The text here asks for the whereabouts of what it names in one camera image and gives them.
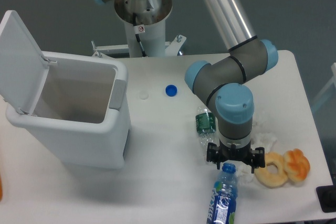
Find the white frame at right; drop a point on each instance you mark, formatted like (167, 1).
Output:
(325, 94)

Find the orange object at edge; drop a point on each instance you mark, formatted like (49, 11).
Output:
(1, 188)

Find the white bottle cap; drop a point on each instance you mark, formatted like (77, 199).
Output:
(143, 95)

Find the green label crushed bottle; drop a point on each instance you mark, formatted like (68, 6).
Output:
(205, 127)

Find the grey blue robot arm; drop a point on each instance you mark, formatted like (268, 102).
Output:
(220, 86)

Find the black device at edge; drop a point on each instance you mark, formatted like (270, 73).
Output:
(326, 197)

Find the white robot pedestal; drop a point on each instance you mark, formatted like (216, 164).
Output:
(144, 23)

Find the upper crumpled white tissue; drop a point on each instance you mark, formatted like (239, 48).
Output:
(259, 136)

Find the blue label plastic bottle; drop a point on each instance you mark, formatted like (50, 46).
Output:
(222, 206)

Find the plain ring doughnut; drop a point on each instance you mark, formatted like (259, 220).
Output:
(271, 179)

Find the blue bottle cap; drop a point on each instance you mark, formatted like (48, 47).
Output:
(171, 90)

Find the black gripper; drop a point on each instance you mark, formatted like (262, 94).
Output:
(219, 154)

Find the white trash bin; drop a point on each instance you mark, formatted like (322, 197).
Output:
(76, 106)

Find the orange glazed bun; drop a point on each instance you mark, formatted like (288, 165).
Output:
(296, 165)

